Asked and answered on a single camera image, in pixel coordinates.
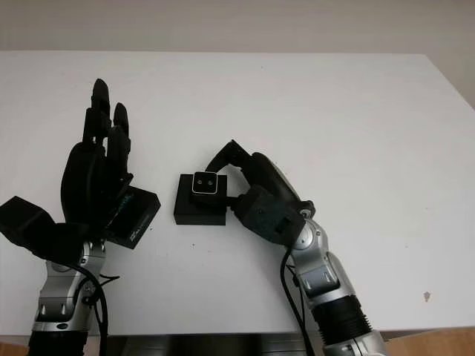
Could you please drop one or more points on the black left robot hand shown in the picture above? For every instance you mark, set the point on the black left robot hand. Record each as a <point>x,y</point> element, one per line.
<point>89,181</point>

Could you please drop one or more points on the black box base with foam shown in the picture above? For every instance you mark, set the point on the black box base with foam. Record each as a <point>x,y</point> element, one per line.
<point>200,215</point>

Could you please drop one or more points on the small silver depth camera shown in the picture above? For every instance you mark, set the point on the small silver depth camera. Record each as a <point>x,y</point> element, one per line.
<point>205,183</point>

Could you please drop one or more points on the black RealSense box lid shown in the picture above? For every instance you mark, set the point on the black RealSense box lid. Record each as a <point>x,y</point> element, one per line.
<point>139,215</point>

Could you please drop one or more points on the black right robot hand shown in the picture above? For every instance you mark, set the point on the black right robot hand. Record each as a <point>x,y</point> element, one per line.
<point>267,170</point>

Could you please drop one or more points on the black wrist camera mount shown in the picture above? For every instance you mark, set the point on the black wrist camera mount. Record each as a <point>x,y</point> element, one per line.
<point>29,222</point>
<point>267,215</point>

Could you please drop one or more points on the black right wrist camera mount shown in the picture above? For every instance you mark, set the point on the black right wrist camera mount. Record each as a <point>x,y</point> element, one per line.
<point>267,215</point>

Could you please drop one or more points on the dark grey robot torso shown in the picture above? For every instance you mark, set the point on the dark grey robot torso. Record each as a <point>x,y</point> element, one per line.
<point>215,345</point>

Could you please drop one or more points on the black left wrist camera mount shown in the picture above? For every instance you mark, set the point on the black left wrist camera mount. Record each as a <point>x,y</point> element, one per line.
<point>29,222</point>

